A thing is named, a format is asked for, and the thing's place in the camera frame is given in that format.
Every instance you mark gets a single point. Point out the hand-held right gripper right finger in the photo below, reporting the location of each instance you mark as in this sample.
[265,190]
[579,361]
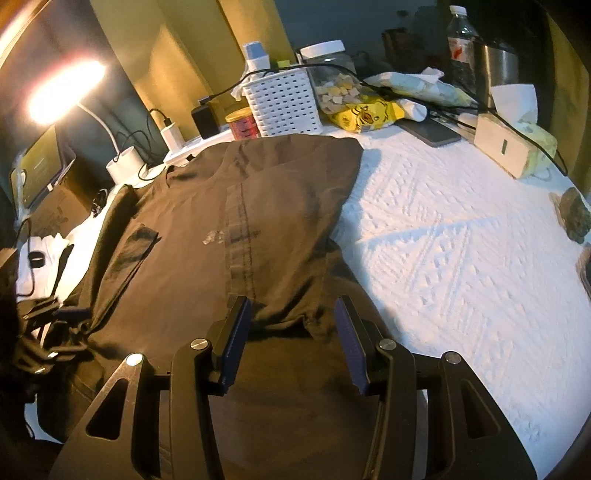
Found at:
[351,355]

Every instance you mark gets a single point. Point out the white desk lamp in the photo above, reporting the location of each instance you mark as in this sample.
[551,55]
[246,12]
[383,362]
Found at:
[127,164]

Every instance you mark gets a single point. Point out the crumpled white tissue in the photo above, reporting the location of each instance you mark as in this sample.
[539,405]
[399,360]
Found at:
[236,92]

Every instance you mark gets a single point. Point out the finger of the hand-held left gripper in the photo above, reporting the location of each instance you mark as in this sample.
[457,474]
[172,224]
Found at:
[71,314]
[64,350]

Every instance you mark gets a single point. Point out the dark olive t-shirt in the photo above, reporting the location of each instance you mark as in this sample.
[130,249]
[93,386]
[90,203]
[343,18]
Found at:
[207,207]

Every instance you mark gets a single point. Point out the yellow snack bag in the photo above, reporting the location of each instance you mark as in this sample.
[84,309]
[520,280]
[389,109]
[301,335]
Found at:
[364,115]

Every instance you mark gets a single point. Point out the clear jar with white lid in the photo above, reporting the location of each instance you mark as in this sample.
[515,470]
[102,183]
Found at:
[332,64]

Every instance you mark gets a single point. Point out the pale printed wipes pack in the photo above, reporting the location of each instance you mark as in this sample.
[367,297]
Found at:
[415,85]

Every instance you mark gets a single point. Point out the white power strip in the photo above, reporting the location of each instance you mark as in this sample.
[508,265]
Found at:
[182,150]

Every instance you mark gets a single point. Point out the tissue box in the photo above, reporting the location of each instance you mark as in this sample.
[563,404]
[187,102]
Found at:
[503,143]

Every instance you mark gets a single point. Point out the white perforated basket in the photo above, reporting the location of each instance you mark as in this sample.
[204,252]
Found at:
[281,101]

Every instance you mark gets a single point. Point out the black charger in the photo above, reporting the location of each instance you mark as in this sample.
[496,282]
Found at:
[204,121]

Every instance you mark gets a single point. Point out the grey stone figurine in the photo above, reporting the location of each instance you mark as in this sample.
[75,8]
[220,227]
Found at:
[572,212]

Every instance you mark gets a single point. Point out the clear water bottle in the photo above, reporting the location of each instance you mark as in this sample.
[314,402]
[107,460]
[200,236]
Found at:
[461,37]

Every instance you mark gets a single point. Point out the white tube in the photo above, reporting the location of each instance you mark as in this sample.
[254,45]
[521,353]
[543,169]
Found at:
[413,110]

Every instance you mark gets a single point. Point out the yellow curtain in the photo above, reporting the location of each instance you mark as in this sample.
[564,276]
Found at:
[184,46]
[568,69]

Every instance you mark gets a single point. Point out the steel pot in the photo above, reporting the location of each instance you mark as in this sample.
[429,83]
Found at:
[496,64]

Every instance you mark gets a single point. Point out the dark smartphone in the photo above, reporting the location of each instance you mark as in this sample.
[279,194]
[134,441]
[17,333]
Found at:
[429,132]

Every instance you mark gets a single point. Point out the red tin can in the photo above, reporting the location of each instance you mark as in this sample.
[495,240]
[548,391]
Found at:
[242,125]

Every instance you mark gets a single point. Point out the white bottle with blue cap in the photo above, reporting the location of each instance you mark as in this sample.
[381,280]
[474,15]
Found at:
[256,55]

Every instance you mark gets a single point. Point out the white cloth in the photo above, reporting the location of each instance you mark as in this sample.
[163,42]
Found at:
[46,244]

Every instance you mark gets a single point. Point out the white charger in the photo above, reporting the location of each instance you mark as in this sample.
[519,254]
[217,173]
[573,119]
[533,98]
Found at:
[171,136]

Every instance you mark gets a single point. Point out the tablet with lit screen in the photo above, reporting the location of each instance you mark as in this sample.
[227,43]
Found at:
[41,166]

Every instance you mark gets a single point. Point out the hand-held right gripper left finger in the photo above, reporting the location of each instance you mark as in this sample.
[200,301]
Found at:
[233,350]

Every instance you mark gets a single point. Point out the dark brown mug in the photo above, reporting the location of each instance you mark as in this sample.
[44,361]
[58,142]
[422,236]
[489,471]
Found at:
[397,44]

